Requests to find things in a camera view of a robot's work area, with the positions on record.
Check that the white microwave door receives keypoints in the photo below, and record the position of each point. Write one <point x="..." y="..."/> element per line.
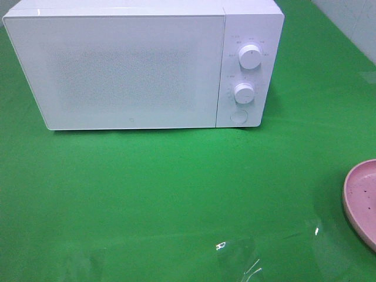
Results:
<point x="111" y="72"/>

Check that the pink round plate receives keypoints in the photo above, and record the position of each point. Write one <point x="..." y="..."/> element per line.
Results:
<point x="359" y="200"/>

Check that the round white door button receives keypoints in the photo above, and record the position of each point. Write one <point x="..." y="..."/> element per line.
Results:
<point x="239" y="117"/>

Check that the lower white microwave knob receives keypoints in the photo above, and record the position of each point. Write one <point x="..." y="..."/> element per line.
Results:
<point x="244" y="93"/>

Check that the white microwave knob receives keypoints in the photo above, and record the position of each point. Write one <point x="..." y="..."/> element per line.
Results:
<point x="250" y="56"/>
<point x="244" y="93"/>

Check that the upper white microwave knob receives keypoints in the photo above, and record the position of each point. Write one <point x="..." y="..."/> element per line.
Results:
<point x="250" y="56"/>

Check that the white microwave oven body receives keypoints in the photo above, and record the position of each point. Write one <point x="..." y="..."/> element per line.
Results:
<point x="245" y="22"/>

